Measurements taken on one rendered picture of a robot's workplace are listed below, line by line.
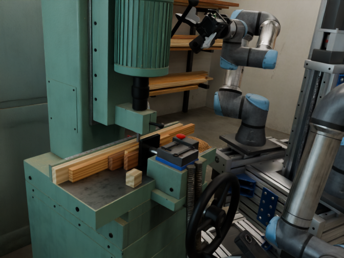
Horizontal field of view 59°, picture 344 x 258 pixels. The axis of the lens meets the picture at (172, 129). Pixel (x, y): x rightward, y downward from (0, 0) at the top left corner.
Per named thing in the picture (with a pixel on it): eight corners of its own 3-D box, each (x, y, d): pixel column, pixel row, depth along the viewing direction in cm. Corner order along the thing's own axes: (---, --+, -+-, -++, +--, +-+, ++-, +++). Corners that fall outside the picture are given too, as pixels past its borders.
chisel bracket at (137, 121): (142, 139, 102) (143, 114, 99) (113, 127, 110) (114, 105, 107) (156, 133, 108) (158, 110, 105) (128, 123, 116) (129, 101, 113)
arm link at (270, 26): (281, 33, 156) (273, 78, 120) (259, 30, 159) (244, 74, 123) (285, 9, 149) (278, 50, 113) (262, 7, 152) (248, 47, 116)
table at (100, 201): (119, 250, 74) (120, 229, 72) (49, 198, 91) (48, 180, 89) (236, 169, 119) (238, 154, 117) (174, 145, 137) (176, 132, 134)
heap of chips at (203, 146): (200, 153, 116) (201, 146, 115) (174, 143, 123) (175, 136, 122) (212, 147, 122) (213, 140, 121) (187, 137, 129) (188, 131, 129)
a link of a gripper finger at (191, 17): (182, -2, 101) (204, 11, 105) (172, 13, 104) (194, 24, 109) (183, 3, 99) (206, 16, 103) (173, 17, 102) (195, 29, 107)
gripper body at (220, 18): (206, 7, 103) (223, 10, 112) (191, 27, 108) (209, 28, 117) (219, 24, 101) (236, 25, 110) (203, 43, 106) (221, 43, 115)
